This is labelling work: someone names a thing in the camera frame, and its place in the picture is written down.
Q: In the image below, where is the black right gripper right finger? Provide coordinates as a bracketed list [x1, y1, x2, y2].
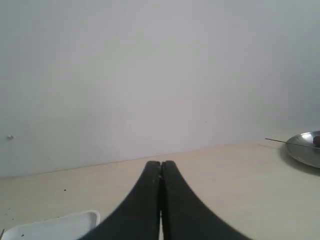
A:
[161, 161, 247, 240]

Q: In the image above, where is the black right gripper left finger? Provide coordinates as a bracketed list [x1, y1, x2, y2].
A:
[84, 161, 161, 240]

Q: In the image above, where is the thin metal skewer on plate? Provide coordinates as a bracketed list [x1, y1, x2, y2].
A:
[265, 138, 308, 147]

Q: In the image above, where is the white plastic tray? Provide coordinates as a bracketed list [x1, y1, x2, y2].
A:
[2, 210, 101, 240]

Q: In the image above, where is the round metal plate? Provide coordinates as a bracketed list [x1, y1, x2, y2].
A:
[285, 130, 320, 169]

